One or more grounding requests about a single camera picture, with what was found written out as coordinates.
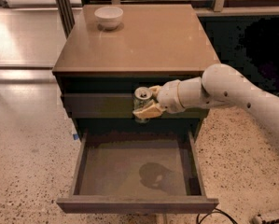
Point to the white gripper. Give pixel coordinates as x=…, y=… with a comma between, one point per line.
x=169, y=96

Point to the green soda can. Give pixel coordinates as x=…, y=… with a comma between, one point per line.
x=141, y=97

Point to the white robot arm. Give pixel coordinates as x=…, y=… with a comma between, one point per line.
x=219, y=85

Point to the brown drawer cabinet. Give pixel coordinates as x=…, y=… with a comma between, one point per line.
x=153, y=44

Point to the closed top drawer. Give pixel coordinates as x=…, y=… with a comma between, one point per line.
x=98, y=105

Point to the open middle drawer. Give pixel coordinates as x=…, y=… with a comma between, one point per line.
x=151, y=173

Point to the blue tape piece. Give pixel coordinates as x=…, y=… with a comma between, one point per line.
x=75, y=136

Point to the white ceramic bowl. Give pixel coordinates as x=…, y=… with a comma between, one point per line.
x=109, y=17

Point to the grey power strip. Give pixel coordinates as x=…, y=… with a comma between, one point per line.
x=271, y=217

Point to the dark metal post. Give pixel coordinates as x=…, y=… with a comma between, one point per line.
x=66, y=15

